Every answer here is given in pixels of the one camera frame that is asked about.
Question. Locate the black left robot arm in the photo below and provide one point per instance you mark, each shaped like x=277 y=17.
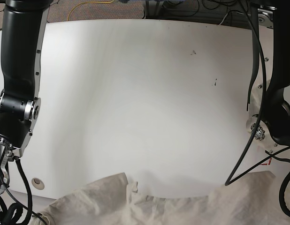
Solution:
x=269 y=112

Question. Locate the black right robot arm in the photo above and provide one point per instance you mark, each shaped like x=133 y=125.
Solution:
x=23 y=28

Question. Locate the left table grommet hole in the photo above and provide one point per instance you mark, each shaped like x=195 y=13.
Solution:
x=37 y=183

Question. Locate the beige t-shirt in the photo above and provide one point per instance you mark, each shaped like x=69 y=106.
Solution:
x=252 y=200

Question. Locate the red tape marking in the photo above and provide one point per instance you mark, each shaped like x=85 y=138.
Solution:
x=267 y=162

